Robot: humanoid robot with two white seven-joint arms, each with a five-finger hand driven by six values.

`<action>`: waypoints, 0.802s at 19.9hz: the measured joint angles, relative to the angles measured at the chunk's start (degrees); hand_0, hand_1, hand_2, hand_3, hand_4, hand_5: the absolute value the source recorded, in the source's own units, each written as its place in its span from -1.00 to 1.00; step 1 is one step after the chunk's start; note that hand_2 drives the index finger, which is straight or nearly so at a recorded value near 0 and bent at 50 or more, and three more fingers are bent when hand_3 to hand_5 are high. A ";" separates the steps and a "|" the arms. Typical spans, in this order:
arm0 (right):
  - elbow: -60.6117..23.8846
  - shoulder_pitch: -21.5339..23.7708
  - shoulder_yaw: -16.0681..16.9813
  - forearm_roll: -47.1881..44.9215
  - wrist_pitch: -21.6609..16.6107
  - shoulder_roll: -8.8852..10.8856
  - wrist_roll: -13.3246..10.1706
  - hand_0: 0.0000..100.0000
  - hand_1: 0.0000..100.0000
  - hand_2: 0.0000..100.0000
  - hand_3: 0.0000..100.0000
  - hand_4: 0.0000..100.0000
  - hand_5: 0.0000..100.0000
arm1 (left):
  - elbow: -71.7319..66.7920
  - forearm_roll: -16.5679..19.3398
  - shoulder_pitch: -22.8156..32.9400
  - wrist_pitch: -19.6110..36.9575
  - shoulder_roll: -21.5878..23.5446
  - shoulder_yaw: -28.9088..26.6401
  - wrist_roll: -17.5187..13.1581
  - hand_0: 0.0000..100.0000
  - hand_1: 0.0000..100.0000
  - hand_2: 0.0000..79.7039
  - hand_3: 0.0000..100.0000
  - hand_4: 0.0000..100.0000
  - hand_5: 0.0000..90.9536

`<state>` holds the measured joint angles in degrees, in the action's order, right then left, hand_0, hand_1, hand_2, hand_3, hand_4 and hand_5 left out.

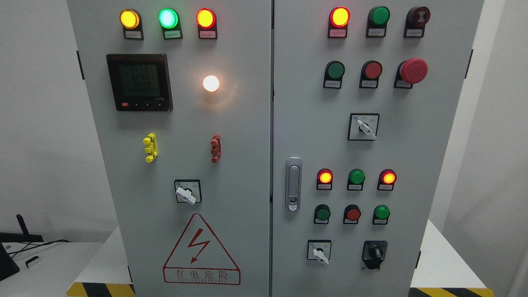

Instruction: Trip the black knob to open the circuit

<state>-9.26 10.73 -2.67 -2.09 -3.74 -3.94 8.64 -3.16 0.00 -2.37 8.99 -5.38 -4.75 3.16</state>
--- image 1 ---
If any white platform with hazard stripes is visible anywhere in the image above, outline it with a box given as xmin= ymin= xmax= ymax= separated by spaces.
xmin=67 ymin=222 xmax=494 ymax=297

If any green indicator middle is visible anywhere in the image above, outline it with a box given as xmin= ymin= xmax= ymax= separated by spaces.
xmin=347 ymin=168 xmax=365 ymax=191

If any red push button lower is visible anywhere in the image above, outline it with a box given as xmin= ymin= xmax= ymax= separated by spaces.
xmin=342 ymin=204 xmax=361 ymax=224

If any black cable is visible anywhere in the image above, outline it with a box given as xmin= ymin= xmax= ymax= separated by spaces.
xmin=4 ymin=239 xmax=71 ymax=259

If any upper right white selector switch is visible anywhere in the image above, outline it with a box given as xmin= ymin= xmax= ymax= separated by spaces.
xmin=348 ymin=113 xmax=380 ymax=141

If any white glowing lamp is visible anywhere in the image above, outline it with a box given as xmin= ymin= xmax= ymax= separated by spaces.
xmin=202 ymin=75 xmax=219 ymax=92

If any black digital power meter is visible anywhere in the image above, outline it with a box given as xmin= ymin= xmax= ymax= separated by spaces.
xmin=106 ymin=53 xmax=173 ymax=112

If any left white selector switch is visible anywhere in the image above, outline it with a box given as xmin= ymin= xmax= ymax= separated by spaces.
xmin=174 ymin=179 xmax=202 ymax=205

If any lower white selector switch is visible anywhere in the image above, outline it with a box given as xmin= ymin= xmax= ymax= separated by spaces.
xmin=306 ymin=239 xmax=332 ymax=265

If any green push button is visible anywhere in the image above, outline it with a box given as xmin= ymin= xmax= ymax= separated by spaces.
xmin=323 ymin=60 xmax=345 ymax=90
xmin=372 ymin=205 xmax=391 ymax=225
xmin=313 ymin=204 xmax=331 ymax=224

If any red emergency stop button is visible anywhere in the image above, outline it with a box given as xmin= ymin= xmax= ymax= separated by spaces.
xmin=394 ymin=57 xmax=428 ymax=90

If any grey electrical cabinet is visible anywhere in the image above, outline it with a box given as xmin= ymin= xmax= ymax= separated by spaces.
xmin=67 ymin=0 xmax=483 ymax=297

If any green lit indicator light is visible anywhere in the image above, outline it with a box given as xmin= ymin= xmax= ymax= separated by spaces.
xmin=158 ymin=8 xmax=183 ymax=40

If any red push button upper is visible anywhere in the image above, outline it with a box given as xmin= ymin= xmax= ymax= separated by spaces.
xmin=359 ymin=60 xmax=383 ymax=89

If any red lit indicator right door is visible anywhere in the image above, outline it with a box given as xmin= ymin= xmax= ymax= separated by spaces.
xmin=328 ymin=6 xmax=351 ymax=39

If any white selector switch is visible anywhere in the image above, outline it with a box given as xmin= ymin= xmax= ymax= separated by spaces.
xmin=306 ymin=239 xmax=332 ymax=265
xmin=174 ymin=179 xmax=202 ymax=205
xmin=348 ymin=113 xmax=380 ymax=141

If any silver door latch handle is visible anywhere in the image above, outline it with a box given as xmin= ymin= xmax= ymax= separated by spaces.
xmin=285 ymin=157 xmax=302 ymax=211

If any green push button upper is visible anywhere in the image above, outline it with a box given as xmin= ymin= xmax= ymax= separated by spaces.
xmin=323 ymin=60 xmax=345 ymax=90

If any red push button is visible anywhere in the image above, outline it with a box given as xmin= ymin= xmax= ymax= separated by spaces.
xmin=359 ymin=60 xmax=383 ymax=89
xmin=342 ymin=204 xmax=361 ymax=224

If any red lit indicator middle left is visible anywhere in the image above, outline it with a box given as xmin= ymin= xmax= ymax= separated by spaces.
xmin=316 ymin=168 xmax=332 ymax=190

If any green push button lower right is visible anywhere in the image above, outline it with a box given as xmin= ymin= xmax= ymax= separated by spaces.
xmin=372 ymin=205 xmax=391 ymax=225

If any black device with antenna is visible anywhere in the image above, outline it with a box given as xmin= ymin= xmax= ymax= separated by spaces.
xmin=0 ymin=214 xmax=44 ymax=243

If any green indicator top right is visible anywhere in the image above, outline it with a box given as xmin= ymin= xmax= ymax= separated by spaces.
xmin=365 ymin=6 xmax=390 ymax=38

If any black rotary knob switch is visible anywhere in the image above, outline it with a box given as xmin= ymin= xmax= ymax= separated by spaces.
xmin=362 ymin=240 xmax=388 ymax=269

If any green push button lower left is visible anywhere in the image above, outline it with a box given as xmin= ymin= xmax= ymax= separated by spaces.
xmin=313 ymin=204 xmax=331 ymax=224

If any red high voltage warning sticker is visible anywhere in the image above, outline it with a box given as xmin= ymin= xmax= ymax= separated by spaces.
xmin=163 ymin=214 xmax=241 ymax=285

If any black monitor corner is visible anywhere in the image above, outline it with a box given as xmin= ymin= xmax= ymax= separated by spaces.
xmin=0 ymin=243 xmax=20 ymax=281

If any red lit indicator light left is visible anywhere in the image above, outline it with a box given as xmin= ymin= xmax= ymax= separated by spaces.
xmin=196 ymin=7 xmax=218 ymax=39

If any yellow indicator light top left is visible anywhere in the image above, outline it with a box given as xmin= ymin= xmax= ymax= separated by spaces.
xmin=120 ymin=8 xmax=144 ymax=40

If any small white black adapter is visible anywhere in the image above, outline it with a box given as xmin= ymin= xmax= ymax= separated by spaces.
xmin=25 ymin=256 xmax=41 ymax=269

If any red indicator middle right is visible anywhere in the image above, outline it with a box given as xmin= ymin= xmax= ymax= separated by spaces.
xmin=377 ymin=169 xmax=397 ymax=191

